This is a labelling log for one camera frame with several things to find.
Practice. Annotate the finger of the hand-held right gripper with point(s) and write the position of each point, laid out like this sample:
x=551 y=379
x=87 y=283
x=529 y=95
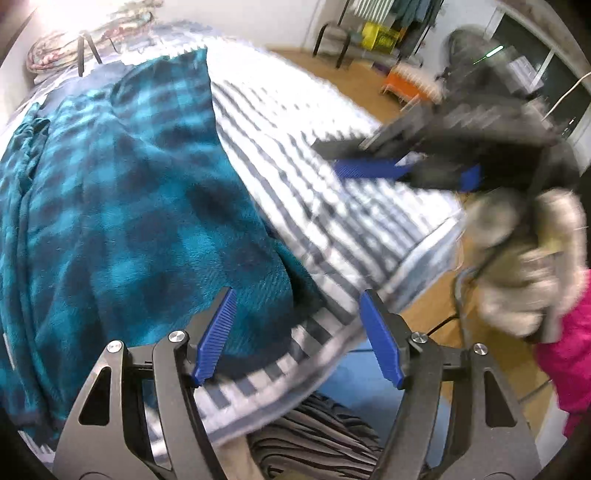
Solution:
x=369 y=168
x=360 y=145

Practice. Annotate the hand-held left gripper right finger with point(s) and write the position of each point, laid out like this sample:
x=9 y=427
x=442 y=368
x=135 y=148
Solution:
x=383 y=337

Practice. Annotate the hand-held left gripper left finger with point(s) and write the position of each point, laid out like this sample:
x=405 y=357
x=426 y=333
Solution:
x=217 y=332

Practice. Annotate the teal plaid fleece jacket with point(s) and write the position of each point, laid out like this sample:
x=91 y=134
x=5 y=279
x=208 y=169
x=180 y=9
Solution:
x=115 y=207

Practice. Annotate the black metal clothes rack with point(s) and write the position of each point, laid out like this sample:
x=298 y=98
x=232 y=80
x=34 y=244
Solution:
x=345 y=46

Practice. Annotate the dark hanging clothes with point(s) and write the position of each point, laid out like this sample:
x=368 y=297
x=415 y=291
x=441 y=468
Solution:
x=411 y=9

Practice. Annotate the blue mattress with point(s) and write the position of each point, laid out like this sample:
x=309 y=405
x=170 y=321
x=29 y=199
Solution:
x=360 y=374

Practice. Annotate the striped bed mattress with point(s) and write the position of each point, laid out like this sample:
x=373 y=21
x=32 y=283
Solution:
x=323 y=207

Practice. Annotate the orange stool with white cushion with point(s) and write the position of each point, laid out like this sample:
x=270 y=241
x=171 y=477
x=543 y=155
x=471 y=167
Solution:
x=399 y=85

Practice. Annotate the window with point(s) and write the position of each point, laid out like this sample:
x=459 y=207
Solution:
x=521 y=69

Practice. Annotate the grey round fan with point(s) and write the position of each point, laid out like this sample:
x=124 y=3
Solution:
x=461 y=50

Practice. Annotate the yellow box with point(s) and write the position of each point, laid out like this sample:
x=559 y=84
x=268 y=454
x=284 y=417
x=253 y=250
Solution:
x=381 y=37

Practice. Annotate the person's striped pants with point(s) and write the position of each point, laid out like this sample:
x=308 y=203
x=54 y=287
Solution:
x=314 y=438

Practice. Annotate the person's olive fleece-lined coat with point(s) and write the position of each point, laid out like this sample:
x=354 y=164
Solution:
x=235 y=461

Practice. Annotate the striped towel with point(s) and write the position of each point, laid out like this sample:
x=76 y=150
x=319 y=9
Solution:
x=369 y=7

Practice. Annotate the person's pink garment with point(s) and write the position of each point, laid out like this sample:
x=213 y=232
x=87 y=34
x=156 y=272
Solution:
x=572 y=360

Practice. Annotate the blue checked bed sheet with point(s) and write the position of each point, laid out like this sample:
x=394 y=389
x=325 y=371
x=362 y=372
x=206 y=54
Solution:
x=143 y=48

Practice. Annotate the folded floral quilt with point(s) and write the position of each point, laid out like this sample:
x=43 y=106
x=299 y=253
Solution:
x=51 y=50

